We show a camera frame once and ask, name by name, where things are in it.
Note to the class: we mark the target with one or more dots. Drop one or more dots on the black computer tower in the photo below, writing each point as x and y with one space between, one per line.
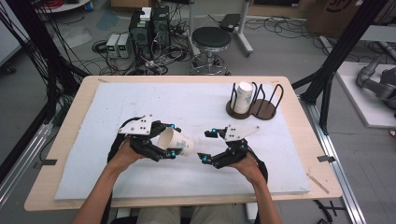
140 37
161 29

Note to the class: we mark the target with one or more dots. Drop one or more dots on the white platform board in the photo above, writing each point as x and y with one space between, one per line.
364 105

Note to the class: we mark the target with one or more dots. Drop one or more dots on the person's right hand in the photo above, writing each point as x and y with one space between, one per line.
250 169

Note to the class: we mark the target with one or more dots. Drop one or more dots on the black tape piece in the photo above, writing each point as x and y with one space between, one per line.
326 158
46 162

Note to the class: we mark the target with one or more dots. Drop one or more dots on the black flat device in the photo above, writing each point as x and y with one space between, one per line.
229 21

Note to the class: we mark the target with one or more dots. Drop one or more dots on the aluminium floor rail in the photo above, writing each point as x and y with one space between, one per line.
23 166
334 174

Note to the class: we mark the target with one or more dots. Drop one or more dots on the single paper cup green print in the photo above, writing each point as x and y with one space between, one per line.
176 143

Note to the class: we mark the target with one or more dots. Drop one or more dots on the black metal frame post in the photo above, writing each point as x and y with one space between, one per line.
339 53

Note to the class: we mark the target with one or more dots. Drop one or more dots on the grey bench power supply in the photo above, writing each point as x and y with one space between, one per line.
123 46
112 46

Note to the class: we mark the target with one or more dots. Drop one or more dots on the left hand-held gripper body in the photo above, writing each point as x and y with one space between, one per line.
140 127

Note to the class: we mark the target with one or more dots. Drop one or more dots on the person's left hand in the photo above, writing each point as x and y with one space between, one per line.
126 155

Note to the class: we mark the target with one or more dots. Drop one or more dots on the white metal stand leg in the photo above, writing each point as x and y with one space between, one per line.
244 31

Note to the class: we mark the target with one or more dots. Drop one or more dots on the white round table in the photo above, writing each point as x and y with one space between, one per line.
65 6

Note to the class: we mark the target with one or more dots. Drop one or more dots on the brown cardboard box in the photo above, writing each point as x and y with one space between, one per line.
336 15

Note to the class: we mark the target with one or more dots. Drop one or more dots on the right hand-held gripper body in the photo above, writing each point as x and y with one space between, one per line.
236 149

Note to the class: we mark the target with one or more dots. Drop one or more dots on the person's beige pants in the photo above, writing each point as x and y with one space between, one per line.
158 216

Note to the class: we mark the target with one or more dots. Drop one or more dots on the white box on computer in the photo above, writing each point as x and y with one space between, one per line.
145 14

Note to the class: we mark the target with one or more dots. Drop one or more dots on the white foam mat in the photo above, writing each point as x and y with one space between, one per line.
174 102

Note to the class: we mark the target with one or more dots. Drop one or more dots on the black round stool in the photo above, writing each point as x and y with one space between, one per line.
211 37

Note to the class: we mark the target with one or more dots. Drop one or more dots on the stack of white paper cups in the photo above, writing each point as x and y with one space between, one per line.
243 98

